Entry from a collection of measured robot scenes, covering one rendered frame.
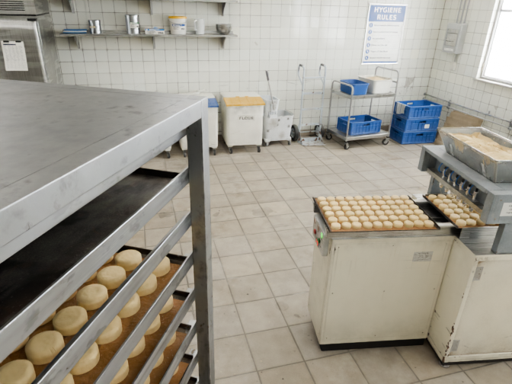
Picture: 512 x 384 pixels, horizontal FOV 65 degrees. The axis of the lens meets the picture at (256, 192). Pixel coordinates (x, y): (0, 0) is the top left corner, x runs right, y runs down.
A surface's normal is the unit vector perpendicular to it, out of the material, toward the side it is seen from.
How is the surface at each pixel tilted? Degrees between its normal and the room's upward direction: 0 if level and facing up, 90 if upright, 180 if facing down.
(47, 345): 0
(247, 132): 93
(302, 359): 0
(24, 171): 0
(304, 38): 90
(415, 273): 90
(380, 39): 90
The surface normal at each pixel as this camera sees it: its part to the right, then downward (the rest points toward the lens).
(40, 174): 0.03, -0.90
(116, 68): 0.26, 0.42
